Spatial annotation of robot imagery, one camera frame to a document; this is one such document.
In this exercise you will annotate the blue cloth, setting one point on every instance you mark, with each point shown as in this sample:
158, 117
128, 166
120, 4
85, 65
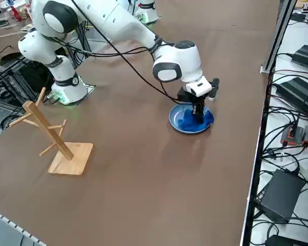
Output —
192, 125

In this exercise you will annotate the aluminium frame post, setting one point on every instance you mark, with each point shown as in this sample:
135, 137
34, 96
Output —
277, 38

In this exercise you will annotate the wooden cup rack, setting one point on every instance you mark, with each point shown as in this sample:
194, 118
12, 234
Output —
66, 156

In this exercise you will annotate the orange grey connector block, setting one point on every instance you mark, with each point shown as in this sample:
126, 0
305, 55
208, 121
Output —
296, 134

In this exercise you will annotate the light blue plastic plate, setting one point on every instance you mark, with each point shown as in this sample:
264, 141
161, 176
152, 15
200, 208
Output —
174, 115

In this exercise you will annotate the grey ribbed strip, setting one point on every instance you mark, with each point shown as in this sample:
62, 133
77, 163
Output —
12, 225

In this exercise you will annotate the black power adapter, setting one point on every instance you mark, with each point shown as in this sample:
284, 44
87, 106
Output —
297, 92
285, 241
306, 55

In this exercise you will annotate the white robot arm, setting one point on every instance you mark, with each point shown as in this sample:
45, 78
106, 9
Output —
147, 12
123, 25

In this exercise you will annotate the black mini computer box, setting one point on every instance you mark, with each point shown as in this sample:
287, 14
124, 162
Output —
279, 194

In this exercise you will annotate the red bottle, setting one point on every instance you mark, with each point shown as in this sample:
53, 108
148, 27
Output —
14, 12

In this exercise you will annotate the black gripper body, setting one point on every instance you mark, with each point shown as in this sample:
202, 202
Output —
186, 97

